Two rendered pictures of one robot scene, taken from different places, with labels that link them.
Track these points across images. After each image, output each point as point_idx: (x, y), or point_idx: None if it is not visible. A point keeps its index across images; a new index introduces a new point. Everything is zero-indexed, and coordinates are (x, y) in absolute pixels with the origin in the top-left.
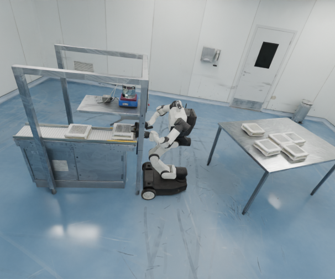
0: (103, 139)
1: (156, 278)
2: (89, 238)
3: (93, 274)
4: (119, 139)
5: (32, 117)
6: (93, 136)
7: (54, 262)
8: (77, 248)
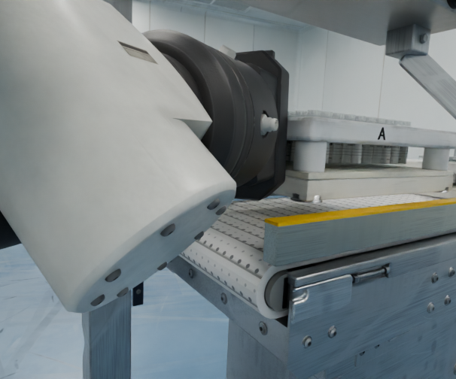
0: (361, 198)
1: None
2: (198, 371)
3: (142, 335)
4: (298, 206)
5: None
6: (423, 198)
7: (226, 326)
8: (206, 350)
